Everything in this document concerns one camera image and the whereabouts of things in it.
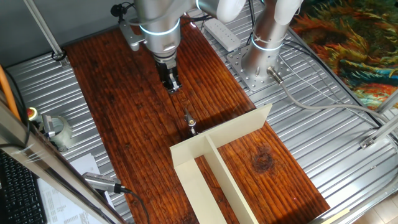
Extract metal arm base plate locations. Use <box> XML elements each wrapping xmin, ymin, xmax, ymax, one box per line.
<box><xmin>226</xmin><ymin>45</ymin><xmax>293</xmax><ymax>92</ymax></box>

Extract white power strip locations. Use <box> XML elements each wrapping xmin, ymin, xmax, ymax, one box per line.
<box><xmin>203</xmin><ymin>18</ymin><xmax>242</xmax><ymax>52</ymax></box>

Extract black camera cable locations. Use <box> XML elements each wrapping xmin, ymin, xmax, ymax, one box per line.
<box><xmin>119</xmin><ymin>186</ymin><xmax>150</xmax><ymax>224</ymax></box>

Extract black keyboard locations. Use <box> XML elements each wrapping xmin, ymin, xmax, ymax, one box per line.
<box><xmin>0</xmin><ymin>149</ymin><xmax>48</xmax><ymax>224</ymax></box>

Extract yellow tape strip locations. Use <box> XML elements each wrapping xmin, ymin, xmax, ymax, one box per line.
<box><xmin>320</xmin><ymin>207</ymin><xmax>351</xmax><ymax>224</ymax></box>

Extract wood grain board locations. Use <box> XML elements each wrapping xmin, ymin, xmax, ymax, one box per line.
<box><xmin>64</xmin><ymin>14</ymin><xmax>331</xmax><ymax>224</ymax></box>

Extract white printed paper sheets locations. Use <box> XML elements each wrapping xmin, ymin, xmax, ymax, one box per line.
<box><xmin>37</xmin><ymin>152</ymin><xmax>116</xmax><ymax>224</ymax></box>

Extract colourful painted cloth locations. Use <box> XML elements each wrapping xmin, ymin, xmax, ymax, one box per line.
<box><xmin>290</xmin><ymin>0</ymin><xmax>398</xmax><ymax>111</ymax></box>

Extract orange tube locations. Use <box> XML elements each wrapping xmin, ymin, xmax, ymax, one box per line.
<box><xmin>0</xmin><ymin>64</ymin><xmax>21</xmax><ymax>122</ymax></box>

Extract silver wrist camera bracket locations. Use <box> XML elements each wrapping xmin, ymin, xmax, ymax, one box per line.
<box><xmin>110</xmin><ymin>2</ymin><xmax>147</xmax><ymax>52</ymax></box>

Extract aluminium profile strut with bracket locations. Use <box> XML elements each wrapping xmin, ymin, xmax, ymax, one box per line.
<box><xmin>359</xmin><ymin>114</ymin><xmax>398</xmax><ymax>149</ymax></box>

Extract thick grey cable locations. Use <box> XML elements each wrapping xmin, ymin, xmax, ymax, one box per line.
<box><xmin>266</xmin><ymin>66</ymin><xmax>389</xmax><ymax>124</ymax></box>

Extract aluminium frame beam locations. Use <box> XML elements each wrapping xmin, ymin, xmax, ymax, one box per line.
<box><xmin>0</xmin><ymin>90</ymin><xmax>128</xmax><ymax>224</ymax></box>

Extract cream partition board stand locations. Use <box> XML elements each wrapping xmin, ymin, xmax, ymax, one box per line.
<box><xmin>169</xmin><ymin>103</ymin><xmax>273</xmax><ymax>224</ymax></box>

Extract silver camera device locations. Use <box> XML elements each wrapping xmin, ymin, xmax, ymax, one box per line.
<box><xmin>82</xmin><ymin>172</ymin><xmax>125</xmax><ymax>194</ymax></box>

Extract black cable ring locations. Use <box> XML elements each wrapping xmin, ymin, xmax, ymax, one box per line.
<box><xmin>51</xmin><ymin>49</ymin><xmax>67</xmax><ymax>62</ymax></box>

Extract grey cylinder mount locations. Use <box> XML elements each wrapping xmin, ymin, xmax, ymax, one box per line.
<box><xmin>40</xmin><ymin>114</ymin><xmax>75</xmax><ymax>152</ymax></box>

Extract red emergency stop button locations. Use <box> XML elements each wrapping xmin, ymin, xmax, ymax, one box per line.
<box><xmin>26</xmin><ymin>106</ymin><xmax>43</xmax><ymax>124</ymax></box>

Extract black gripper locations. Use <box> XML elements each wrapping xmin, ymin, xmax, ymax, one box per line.
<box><xmin>156</xmin><ymin>60</ymin><xmax>183</xmax><ymax>93</ymax></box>

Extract slanted aluminium post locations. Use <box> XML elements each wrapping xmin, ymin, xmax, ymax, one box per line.
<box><xmin>23</xmin><ymin>0</ymin><xmax>71</xmax><ymax>68</ymax></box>

